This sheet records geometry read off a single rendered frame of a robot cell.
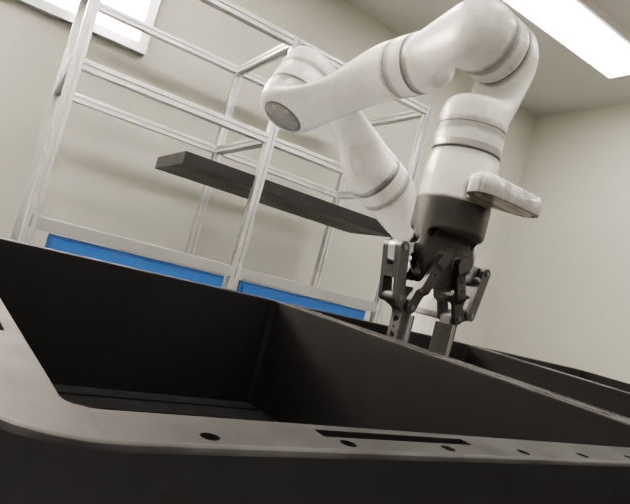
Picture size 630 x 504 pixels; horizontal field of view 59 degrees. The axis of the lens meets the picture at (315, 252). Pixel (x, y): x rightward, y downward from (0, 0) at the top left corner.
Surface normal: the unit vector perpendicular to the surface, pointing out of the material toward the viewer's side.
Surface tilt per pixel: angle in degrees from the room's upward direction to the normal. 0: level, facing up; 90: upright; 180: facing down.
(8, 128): 90
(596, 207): 90
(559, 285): 90
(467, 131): 91
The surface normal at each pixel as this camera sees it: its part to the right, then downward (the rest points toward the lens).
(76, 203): 0.51, 0.09
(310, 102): -0.51, 0.69
